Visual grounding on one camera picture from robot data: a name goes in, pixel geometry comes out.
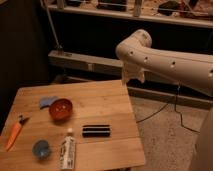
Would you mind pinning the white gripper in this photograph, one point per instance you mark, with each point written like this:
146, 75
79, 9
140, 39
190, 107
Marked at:
131, 71

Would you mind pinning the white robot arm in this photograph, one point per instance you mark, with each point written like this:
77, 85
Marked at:
190, 69

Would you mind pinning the orange toy carrot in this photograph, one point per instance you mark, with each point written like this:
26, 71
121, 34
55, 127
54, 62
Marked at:
17, 127

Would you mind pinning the black rectangular block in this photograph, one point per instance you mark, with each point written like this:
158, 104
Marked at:
96, 131

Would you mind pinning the blue cloth piece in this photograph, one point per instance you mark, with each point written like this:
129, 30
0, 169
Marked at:
47, 101

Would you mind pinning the small blue cup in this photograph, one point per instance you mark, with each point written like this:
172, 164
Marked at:
41, 149

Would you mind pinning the orange bowl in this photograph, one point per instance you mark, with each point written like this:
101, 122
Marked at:
61, 109

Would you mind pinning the metal pole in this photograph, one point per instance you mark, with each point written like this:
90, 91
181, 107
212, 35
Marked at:
58, 45

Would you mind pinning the white shelf with clutter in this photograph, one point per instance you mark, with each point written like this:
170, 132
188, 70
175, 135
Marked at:
195, 13

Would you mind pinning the white tube with cap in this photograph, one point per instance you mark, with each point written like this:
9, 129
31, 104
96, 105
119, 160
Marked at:
67, 153

